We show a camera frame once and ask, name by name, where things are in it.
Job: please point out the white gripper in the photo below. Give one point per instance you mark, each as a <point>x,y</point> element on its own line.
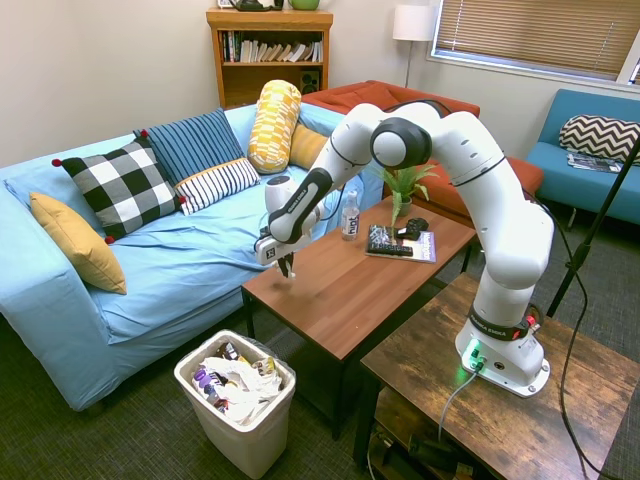
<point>277,250</point>

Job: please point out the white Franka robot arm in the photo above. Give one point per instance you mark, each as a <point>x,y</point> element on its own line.
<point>515,240</point>

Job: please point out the crumpled white paper trash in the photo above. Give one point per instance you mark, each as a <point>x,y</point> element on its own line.
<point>250,387</point>

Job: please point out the beige plastic trash bin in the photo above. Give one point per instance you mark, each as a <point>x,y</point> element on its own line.
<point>240,445</point>

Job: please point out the brown wooden coffee table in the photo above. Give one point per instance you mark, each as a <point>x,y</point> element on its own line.
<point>350,295</point>

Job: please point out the clear water bottle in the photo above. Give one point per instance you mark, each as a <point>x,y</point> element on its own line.
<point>351,217</point>

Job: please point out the light blue sofa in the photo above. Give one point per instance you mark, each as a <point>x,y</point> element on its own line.
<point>190,250</point>

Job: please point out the black patterned book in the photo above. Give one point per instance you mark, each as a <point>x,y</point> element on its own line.
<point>381,236</point>

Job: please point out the white navy striped pillow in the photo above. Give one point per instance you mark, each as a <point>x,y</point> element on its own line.
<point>217,184</point>

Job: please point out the black remote control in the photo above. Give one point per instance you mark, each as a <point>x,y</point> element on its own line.
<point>392,250</point>

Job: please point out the mustard striped pillow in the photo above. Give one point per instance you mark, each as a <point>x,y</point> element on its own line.
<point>306,147</point>

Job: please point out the black game controller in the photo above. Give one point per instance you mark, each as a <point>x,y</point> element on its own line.
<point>414,226</point>

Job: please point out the yellow patterned bolster pillow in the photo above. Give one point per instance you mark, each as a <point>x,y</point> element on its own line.
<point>272,127</point>

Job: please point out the purple snack wrapper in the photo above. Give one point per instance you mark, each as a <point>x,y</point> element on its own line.
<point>207,381</point>

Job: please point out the purple magazine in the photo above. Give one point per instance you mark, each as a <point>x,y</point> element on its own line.
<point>425,247</point>

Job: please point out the green potted plant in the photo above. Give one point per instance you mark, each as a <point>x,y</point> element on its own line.
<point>405,182</point>

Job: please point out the blue striped pillow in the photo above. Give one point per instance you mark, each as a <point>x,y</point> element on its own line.
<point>192,145</point>

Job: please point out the black white checkered pillow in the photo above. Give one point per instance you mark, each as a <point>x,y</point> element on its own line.
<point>122,185</point>

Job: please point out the orange sofa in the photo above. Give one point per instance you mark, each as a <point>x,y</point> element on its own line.
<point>360,97</point>

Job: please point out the wooden bookshelf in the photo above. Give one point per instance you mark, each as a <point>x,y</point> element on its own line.
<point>270,82</point>

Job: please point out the black speaker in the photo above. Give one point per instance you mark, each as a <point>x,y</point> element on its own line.
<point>310,81</point>

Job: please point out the plain mustard pillow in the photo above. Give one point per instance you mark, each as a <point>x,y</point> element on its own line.
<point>75,242</point>

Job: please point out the row of books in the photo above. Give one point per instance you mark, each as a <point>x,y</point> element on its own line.
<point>272,51</point>

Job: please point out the green bowl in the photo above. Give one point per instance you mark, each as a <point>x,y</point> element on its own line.
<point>304,4</point>

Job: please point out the black white shelf ornament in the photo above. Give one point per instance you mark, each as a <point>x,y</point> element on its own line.
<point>250,4</point>

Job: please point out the rustic wooden robot table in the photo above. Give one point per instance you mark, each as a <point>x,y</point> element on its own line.
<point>500,425</point>

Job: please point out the white floor lamp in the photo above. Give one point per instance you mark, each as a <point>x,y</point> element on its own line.
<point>414,25</point>

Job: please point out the teal sofa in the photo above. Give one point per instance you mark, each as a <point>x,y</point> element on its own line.
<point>565,185</point>

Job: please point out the grey magazine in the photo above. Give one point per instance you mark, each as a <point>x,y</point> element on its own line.
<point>592,162</point>

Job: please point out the black white chevron pillow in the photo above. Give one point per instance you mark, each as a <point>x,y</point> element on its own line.
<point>597,136</point>

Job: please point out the brown window blinds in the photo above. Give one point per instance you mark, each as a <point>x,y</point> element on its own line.
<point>530,30</point>

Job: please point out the black camera stand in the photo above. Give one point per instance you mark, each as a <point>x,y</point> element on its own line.
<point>595,230</point>

